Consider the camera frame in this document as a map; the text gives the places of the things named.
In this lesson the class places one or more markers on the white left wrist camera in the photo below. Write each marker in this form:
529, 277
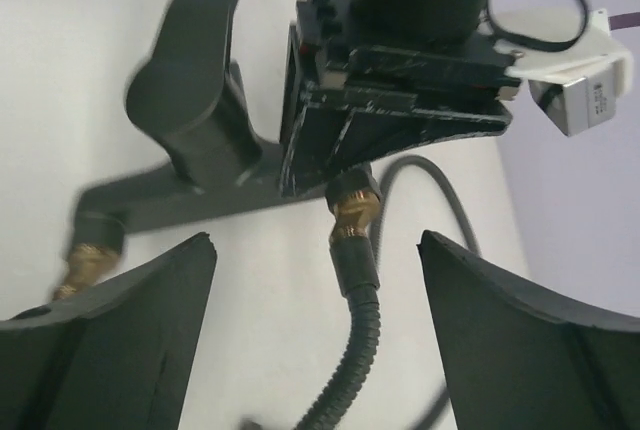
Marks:
577, 89

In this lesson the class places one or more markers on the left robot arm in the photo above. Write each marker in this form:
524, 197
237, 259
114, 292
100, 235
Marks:
411, 20

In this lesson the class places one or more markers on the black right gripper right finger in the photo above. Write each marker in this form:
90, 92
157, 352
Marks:
517, 355

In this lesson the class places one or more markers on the dark grey faucet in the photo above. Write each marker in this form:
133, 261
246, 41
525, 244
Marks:
188, 97

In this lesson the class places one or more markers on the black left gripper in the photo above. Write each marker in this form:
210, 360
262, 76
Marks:
330, 48

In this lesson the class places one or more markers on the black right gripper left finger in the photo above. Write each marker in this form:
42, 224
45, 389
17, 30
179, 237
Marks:
115, 356

